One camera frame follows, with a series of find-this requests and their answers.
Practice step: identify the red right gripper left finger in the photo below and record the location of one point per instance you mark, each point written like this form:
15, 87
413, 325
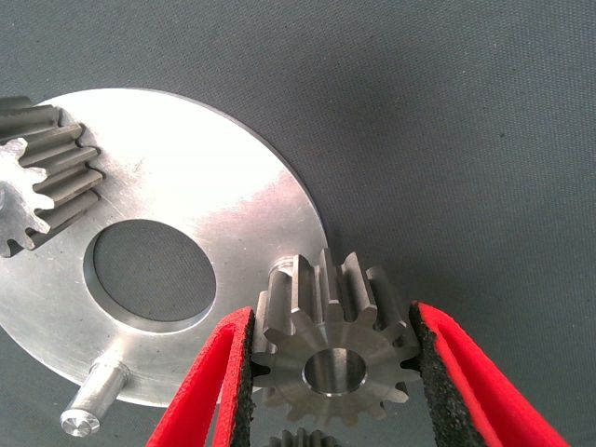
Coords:
205, 396

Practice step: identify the small steel planetary gear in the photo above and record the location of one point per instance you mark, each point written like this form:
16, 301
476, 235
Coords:
60, 163
302, 440
298, 349

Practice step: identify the round metal carrier plate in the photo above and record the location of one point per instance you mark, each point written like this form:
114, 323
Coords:
186, 177

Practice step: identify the dark grey table cloth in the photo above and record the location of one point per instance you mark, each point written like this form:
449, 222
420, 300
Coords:
419, 116

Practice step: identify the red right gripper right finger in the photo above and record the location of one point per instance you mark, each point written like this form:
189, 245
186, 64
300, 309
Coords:
475, 400

